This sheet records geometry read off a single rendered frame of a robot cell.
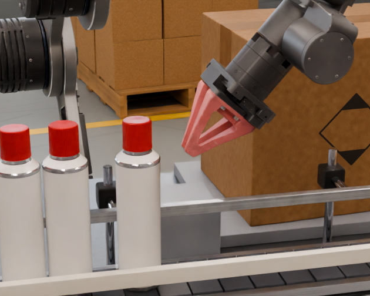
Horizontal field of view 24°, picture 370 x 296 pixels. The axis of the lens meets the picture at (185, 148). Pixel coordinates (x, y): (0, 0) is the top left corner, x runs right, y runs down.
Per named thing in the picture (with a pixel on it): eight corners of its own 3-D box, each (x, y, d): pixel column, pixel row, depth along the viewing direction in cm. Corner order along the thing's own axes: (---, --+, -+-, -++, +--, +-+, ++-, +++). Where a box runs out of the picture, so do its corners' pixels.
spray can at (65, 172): (50, 301, 98) (40, 133, 91) (47, 279, 103) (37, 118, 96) (96, 296, 99) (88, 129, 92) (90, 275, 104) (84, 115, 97)
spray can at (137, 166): (121, 294, 100) (117, 128, 93) (115, 273, 105) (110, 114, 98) (165, 289, 101) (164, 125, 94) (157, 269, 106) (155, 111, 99)
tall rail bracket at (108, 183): (106, 306, 107) (101, 184, 102) (98, 278, 114) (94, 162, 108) (131, 303, 108) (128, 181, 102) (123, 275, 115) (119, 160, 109)
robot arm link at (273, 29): (315, 15, 99) (283, -14, 97) (342, 33, 94) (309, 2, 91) (276, 61, 100) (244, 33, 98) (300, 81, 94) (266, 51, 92)
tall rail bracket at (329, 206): (331, 281, 113) (339, 164, 108) (312, 255, 120) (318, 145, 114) (354, 278, 114) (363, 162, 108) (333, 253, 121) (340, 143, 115)
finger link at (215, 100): (170, 144, 94) (225, 78, 93) (158, 123, 101) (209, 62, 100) (214, 177, 97) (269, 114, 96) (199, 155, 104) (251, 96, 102)
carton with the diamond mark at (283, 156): (249, 227, 124) (255, 44, 115) (199, 169, 146) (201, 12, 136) (432, 204, 132) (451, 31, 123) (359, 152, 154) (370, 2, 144)
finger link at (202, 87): (172, 147, 93) (228, 81, 92) (160, 125, 100) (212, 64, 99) (217, 181, 96) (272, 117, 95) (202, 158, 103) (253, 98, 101)
